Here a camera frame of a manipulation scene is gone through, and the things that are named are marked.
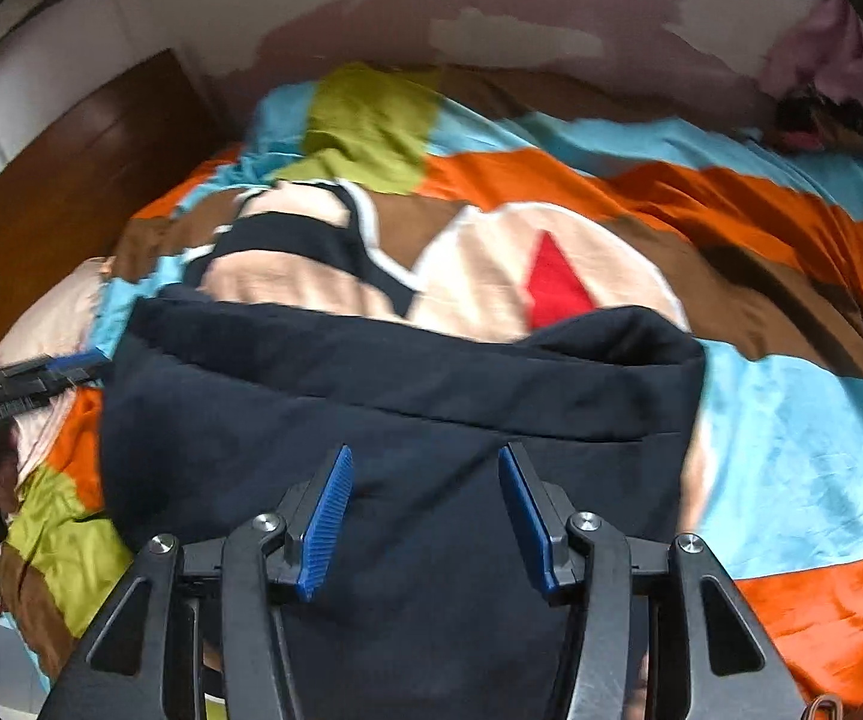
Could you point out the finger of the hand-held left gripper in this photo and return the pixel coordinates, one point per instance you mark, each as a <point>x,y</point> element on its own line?
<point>26,399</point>
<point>75,364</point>

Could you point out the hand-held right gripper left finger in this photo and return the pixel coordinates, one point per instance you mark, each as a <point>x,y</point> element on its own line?
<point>326,517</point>

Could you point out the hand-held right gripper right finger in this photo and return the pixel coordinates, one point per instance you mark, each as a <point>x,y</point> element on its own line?
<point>525,517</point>

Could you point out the navy padded jacket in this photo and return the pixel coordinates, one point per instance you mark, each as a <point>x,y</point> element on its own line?
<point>416,405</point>

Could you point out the dark clothes pile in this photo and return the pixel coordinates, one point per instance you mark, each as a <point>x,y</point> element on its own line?
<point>828,124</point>

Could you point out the cream pillow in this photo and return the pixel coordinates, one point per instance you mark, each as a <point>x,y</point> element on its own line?
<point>56,315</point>

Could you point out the wooden bed headboard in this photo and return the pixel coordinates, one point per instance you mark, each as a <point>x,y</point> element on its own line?
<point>64,180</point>

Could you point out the colourful patchwork blanket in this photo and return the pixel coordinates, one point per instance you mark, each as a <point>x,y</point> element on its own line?
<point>776,450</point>

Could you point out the pink hanging cloth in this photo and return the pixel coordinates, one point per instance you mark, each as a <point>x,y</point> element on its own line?
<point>828,52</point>

